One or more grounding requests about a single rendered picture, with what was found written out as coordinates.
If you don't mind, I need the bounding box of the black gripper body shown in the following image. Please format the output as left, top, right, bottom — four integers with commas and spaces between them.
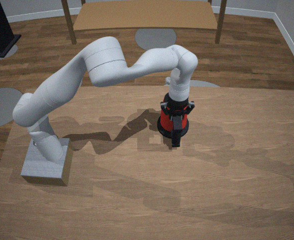
167, 95, 189, 110

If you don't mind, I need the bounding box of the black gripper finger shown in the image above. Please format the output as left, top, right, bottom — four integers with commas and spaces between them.
160, 102, 176, 121
180, 101, 195, 120

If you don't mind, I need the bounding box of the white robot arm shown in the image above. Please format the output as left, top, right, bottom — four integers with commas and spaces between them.
13, 36, 198, 162

